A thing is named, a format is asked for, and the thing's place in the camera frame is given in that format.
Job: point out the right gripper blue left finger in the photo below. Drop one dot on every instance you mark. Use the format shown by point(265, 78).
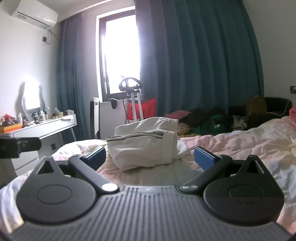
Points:
point(86, 168)

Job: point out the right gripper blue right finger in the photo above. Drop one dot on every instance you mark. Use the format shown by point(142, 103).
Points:
point(213, 166)

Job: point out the white track pants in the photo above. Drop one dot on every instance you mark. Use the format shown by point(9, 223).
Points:
point(147, 143)

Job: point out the pile of dark clothes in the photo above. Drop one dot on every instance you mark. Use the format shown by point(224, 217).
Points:
point(256, 111)

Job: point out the orange box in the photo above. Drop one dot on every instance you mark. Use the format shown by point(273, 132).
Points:
point(7, 129)

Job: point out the white dressing table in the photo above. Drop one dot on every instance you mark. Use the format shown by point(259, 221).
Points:
point(12, 168)

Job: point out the white radiator panel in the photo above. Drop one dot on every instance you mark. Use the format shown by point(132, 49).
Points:
point(106, 116)

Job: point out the vanity mirror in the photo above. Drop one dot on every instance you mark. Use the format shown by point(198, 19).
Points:
point(32, 100)

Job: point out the teal curtain left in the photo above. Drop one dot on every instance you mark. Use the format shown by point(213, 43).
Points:
point(69, 73)

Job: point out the teal curtain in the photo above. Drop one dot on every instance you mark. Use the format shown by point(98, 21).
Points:
point(69, 73)
point(197, 54)

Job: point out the red bag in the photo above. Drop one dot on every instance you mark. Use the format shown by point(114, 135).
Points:
point(148, 109)

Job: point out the garment steamer stand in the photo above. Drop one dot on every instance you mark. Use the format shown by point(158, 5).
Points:
point(133, 95)

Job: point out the teal curtain right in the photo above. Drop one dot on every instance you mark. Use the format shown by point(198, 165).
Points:
point(197, 54)

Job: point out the window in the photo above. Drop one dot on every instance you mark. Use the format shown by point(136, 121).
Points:
point(117, 52)

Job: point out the white air conditioner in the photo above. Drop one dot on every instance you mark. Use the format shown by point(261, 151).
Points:
point(35, 13)

